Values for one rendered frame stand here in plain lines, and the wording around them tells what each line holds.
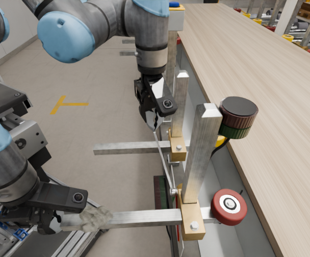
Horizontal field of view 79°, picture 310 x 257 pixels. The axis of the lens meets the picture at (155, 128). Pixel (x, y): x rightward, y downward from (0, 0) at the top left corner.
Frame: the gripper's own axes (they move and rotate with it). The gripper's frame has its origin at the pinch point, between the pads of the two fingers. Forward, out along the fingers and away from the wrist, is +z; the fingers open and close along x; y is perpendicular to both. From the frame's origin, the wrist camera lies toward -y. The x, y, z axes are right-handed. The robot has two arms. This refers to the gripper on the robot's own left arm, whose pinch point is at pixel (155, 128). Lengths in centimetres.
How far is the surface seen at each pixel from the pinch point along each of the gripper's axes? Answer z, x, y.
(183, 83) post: -12.8, -9.4, 1.2
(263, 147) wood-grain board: 5.0, -30.3, -16.4
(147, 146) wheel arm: 9.5, 2.0, 1.9
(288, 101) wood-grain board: 5, -60, -1
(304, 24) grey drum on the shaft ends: 11, -203, 95
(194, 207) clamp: 8.0, -1.0, -23.6
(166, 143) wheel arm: 9.4, -4.8, 0.9
